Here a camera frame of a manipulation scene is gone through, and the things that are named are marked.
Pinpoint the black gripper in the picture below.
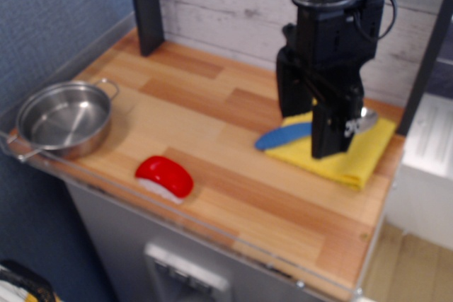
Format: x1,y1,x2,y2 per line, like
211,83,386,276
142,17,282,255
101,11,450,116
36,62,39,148
276,0,384,159

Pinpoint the blue handled metal spoon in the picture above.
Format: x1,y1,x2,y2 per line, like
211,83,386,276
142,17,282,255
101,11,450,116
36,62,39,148
254,108,379,151

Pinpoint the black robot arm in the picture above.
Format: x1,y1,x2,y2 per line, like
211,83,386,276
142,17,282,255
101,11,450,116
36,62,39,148
276,0,384,159

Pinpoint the yellow folded cloth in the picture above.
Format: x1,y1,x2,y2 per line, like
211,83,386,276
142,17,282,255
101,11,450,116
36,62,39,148
264,112,396,190

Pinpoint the white toy sink unit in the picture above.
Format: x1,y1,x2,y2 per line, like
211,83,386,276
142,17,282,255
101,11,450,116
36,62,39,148
386,94,452,249

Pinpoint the red white toy sushi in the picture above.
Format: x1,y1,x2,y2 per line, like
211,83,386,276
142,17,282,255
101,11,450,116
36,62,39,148
134,156,194,204

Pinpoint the silver dispenser button panel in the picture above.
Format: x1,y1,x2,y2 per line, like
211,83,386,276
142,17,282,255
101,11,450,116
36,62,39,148
144,243,233,301

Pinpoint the stainless steel pot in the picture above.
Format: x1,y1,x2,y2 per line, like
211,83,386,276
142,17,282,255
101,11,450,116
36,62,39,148
6,79,120,162

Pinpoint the yellow object bottom left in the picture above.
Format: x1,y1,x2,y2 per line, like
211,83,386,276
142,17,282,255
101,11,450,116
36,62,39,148
23,291,43,302

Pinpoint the dark grey right post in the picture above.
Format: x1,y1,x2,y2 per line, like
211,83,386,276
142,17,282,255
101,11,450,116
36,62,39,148
397,0,452,136

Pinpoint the dark grey post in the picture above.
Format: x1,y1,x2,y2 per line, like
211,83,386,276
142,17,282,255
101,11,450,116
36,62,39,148
397,0,452,136
133,0,165,57

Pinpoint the dark grey left post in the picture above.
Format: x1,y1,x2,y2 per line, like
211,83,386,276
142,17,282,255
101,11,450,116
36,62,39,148
133,0,165,57

